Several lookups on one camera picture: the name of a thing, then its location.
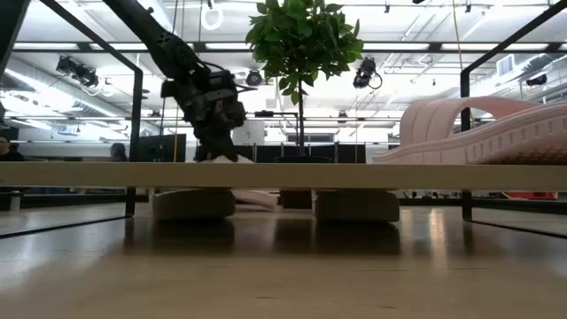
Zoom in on white hanging ring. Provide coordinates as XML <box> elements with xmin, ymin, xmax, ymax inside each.
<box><xmin>201</xmin><ymin>2</ymin><xmax>225</xmax><ymax>31</ymax></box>

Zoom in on dark monitor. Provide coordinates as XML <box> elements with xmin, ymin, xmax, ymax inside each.
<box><xmin>136</xmin><ymin>133</ymin><xmax>188</xmax><ymax>163</ymax></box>

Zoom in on green potted plant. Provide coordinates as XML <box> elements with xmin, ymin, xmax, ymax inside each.
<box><xmin>245</xmin><ymin>0</ymin><xmax>365</xmax><ymax>210</ymax></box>

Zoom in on person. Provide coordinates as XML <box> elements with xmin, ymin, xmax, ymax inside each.
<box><xmin>0</xmin><ymin>136</ymin><xmax>26</xmax><ymax>163</ymax></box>
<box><xmin>109</xmin><ymin>142</ymin><xmax>128</xmax><ymax>163</ymax></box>

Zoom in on black ceiling camera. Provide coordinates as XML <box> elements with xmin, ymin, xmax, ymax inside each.
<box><xmin>353</xmin><ymin>57</ymin><xmax>383</xmax><ymax>89</ymax></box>

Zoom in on black ceiling spotlight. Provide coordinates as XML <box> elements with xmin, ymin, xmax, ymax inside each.
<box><xmin>55</xmin><ymin>55</ymin><xmax>101</xmax><ymax>89</ymax></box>

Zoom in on black overhead beam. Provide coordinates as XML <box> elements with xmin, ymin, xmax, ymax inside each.
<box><xmin>12</xmin><ymin>42</ymin><xmax>567</xmax><ymax>53</ymax></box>

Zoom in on black partition panels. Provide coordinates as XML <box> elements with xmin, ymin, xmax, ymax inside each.
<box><xmin>254</xmin><ymin>142</ymin><xmax>368</xmax><ymax>164</ymax></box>

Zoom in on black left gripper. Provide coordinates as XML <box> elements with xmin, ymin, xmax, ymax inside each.
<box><xmin>176</xmin><ymin>66</ymin><xmax>258</xmax><ymax>162</ymax></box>

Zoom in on white cabinet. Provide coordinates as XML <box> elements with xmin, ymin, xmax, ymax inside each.
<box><xmin>231</xmin><ymin>120</ymin><xmax>266</xmax><ymax>146</ymax></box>

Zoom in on red chair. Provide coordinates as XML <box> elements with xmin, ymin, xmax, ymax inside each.
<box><xmin>502</xmin><ymin>191</ymin><xmax>559</xmax><ymax>201</ymax></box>

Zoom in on pink rubber slide sandal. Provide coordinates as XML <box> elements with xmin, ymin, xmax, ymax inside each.
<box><xmin>372</xmin><ymin>96</ymin><xmax>567</xmax><ymax>166</ymax></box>
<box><xmin>199</xmin><ymin>154</ymin><xmax>281</xmax><ymax>211</ymax></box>

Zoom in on grey rubber slide sandal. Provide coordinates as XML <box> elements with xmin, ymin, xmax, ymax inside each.
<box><xmin>313</xmin><ymin>189</ymin><xmax>401</xmax><ymax>223</ymax></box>
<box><xmin>149</xmin><ymin>189</ymin><xmax>237</xmax><ymax>222</ymax></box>

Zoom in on black metal rig frame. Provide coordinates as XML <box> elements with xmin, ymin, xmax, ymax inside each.
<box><xmin>0</xmin><ymin>191</ymin><xmax>567</xmax><ymax>210</ymax></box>

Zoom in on wooden shelf black metal frame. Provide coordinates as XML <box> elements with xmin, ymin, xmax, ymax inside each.
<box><xmin>0</xmin><ymin>0</ymin><xmax>567</xmax><ymax>240</ymax></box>

